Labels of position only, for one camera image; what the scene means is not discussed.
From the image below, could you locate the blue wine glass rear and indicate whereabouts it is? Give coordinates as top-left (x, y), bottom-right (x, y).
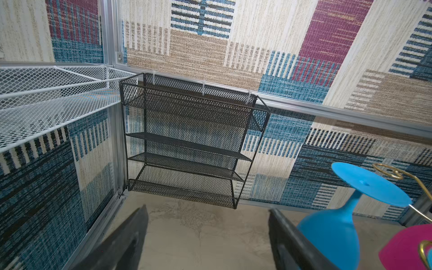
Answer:
top-left (298, 162), bottom-right (412, 270)

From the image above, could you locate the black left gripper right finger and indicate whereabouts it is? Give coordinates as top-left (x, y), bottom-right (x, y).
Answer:
top-left (268, 208), bottom-right (337, 270)

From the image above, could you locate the white mesh wall basket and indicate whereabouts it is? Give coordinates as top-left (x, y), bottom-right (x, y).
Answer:
top-left (1, 65), bottom-right (133, 151)

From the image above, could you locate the gold wire glass rack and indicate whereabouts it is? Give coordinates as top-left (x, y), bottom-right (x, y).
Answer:
top-left (372, 163), bottom-right (432, 270)

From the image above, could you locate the black mesh wall shelf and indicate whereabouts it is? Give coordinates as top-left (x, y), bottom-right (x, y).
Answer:
top-left (119, 73), bottom-right (271, 209)

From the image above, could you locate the magenta wine glass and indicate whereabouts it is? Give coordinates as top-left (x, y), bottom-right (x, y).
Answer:
top-left (379, 224), bottom-right (432, 270)

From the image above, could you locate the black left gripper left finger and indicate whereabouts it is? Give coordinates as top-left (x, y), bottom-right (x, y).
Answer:
top-left (73, 205), bottom-right (149, 270)

